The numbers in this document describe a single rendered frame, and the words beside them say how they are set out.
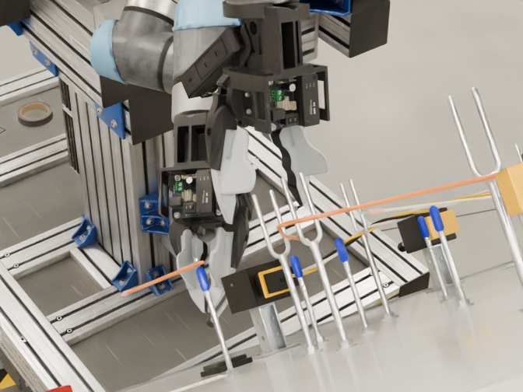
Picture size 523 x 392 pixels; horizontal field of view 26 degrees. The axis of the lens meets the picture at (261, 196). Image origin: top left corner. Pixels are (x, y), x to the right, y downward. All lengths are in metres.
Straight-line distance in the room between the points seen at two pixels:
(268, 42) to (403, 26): 2.84
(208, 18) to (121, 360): 1.19
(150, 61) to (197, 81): 0.31
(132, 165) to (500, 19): 1.96
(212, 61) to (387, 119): 2.32
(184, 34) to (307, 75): 0.30
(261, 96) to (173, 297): 1.48
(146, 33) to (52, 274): 1.21
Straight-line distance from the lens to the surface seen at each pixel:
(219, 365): 1.11
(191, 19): 1.31
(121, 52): 1.44
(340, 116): 3.39
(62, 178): 2.84
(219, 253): 1.24
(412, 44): 3.76
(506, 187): 0.64
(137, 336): 2.41
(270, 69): 1.03
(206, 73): 1.10
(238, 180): 1.06
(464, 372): 0.49
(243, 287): 1.14
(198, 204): 1.22
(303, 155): 1.11
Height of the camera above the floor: 1.93
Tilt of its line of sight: 39 degrees down
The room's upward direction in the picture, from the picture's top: straight up
